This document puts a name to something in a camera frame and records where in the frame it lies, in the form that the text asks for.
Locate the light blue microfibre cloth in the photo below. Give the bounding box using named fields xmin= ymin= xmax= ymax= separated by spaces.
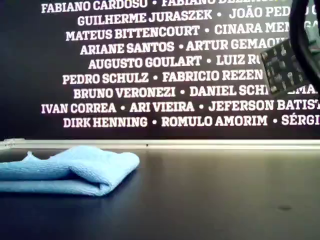
xmin=0 ymin=145 xmax=141 ymax=197

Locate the black camera circuit board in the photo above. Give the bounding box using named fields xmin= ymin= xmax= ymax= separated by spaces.
xmin=259 ymin=39 xmax=311 ymax=96

